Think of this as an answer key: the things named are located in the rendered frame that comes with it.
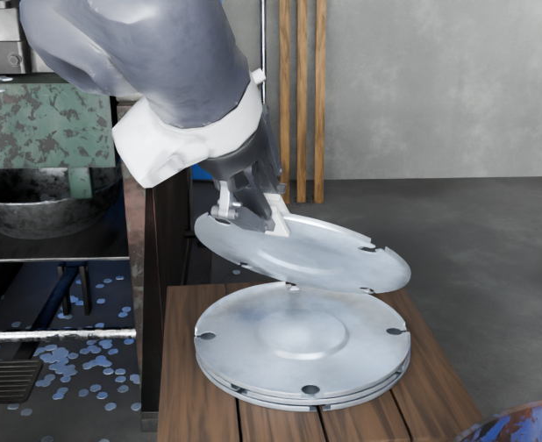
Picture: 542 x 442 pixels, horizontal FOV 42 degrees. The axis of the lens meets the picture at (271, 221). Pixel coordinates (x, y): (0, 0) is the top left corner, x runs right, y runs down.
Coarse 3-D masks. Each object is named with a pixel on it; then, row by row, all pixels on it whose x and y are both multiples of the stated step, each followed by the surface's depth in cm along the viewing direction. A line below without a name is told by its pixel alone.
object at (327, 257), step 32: (224, 224) 87; (288, 224) 80; (320, 224) 79; (224, 256) 101; (256, 256) 97; (288, 256) 95; (320, 256) 91; (352, 256) 86; (384, 256) 83; (320, 288) 104; (352, 288) 100; (384, 288) 96
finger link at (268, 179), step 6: (264, 150) 70; (264, 156) 70; (258, 162) 70; (264, 162) 70; (258, 168) 72; (264, 168) 72; (270, 168) 74; (258, 174) 73; (264, 174) 72; (270, 174) 74; (264, 180) 74; (270, 180) 74; (276, 180) 76; (264, 186) 76; (270, 186) 75; (276, 186) 76; (282, 186) 77; (276, 192) 77; (282, 192) 77
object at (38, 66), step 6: (30, 48) 121; (30, 54) 122; (36, 54) 122; (30, 60) 122; (36, 60) 122; (36, 66) 123; (42, 66) 123; (36, 72) 123; (42, 72) 123; (48, 72) 123; (54, 72) 123
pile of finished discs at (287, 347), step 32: (256, 288) 107; (288, 288) 107; (224, 320) 98; (256, 320) 98; (288, 320) 97; (320, 320) 97; (352, 320) 98; (384, 320) 98; (224, 352) 91; (256, 352) 91; (288, 352) 90; (320, 352) 90; (352, 352) 91; (384, 352) 91; (224, 384) 86; (256, 384) 84; (288, 384) 84; (320, 384) 84; (352, 384) 84; (384, 384) 85
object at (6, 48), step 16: (0, 0) 105; (16, 0) 108; (0, 16) 116; (16, 16) 117; (0, 32) 117; (16, 32) 117; (0, 48) 118; (16, 48) 118; (0, 64) 119; (16, 64) 119
